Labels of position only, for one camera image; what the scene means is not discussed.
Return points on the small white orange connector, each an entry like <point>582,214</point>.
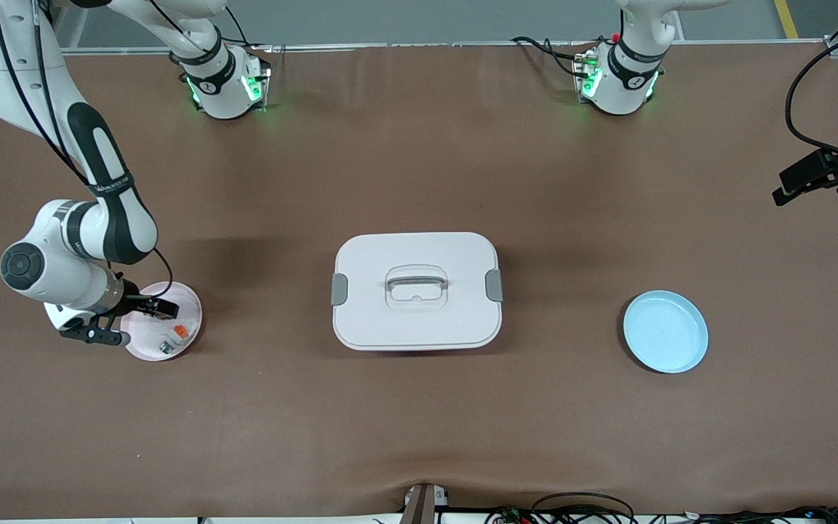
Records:
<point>180,331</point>

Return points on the white lidded storage box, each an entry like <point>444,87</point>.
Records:
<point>419,320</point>

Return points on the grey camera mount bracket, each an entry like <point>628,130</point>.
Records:
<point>419,506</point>

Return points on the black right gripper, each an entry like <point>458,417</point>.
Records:
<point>133,299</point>

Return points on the light blue round plate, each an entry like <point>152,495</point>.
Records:
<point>663,331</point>

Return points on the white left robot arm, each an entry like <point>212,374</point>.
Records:
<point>619,91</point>

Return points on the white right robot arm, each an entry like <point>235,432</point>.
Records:
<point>128,225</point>

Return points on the brown table cover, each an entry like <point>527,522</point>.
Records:
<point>419,422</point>

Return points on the silver table edge rail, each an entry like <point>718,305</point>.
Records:
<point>426,46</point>

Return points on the pink round plate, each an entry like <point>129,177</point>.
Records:
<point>150,343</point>

